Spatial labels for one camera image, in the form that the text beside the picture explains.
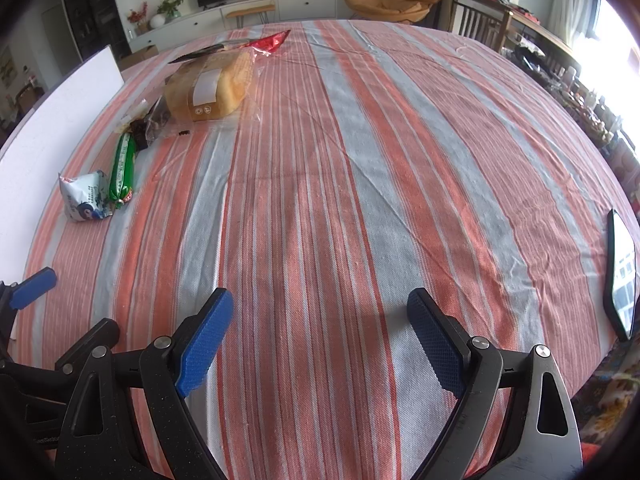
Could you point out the dark wooden side table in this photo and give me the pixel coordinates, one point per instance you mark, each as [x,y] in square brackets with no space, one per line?
[540,30]

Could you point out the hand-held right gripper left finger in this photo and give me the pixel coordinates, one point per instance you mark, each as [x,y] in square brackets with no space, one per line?
[205,345]

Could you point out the floral cloth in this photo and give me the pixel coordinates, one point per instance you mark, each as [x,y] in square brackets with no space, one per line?
[607,400]

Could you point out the white blue snack packet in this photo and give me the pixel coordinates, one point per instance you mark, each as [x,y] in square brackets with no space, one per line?
[86,196]

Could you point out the wooden hairpin-leg stool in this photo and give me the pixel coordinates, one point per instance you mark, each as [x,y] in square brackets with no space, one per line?
[250,10]

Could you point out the green sausage packet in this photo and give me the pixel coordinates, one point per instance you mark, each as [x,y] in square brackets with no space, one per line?
[123,170]

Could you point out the bagged bread loaf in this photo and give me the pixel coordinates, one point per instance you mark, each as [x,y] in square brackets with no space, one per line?
[210,87]

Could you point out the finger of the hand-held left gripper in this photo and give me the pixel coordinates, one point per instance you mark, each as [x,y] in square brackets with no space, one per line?
[102,331]
[35,287]

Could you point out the dark wooden chair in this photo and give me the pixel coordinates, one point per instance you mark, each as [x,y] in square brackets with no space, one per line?
[482,20]

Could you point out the red snack packet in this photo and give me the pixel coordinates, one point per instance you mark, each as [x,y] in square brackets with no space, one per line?
[270,41]

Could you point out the black display shelf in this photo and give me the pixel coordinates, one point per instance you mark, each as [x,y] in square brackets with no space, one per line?
[95,5]

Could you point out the round white vase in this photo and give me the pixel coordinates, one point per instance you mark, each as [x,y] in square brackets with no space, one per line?
[157,21]

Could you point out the long black snack packet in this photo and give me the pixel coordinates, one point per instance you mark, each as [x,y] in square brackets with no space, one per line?
[207,51]

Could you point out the cardboard box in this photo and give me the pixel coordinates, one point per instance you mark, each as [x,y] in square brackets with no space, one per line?
[140,56]

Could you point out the clear packet of dark snacks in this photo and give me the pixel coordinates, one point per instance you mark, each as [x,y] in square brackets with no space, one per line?
[160,117]

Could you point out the orange lounge chair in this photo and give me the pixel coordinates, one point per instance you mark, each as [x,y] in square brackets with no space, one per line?
[390,0]

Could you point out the striped orange grey tablecloth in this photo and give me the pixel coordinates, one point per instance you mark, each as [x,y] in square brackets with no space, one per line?
[350,185]

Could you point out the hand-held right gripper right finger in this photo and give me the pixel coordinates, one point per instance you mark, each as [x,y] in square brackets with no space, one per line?
[435,345]

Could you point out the white media cabinet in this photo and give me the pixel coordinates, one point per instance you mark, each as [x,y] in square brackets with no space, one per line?
[210,17]

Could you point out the leafy plant in glass vase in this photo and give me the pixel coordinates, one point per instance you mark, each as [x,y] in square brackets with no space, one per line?
[171,7]

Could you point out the black smartphone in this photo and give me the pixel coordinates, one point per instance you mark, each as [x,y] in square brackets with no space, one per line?
[620,275]

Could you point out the white foam board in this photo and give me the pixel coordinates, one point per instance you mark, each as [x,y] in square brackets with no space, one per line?
[45,115]

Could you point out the red flower arrangement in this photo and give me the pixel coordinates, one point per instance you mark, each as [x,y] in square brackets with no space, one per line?
[139,15]

